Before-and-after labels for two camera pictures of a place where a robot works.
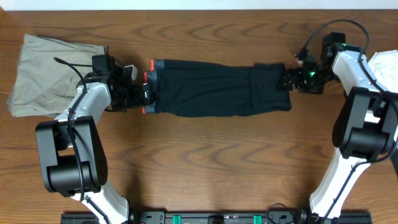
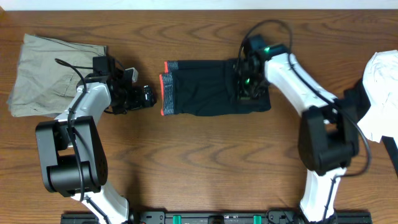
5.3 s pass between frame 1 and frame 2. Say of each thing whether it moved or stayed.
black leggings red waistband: moved
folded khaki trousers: stayed
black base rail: stayed
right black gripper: moved
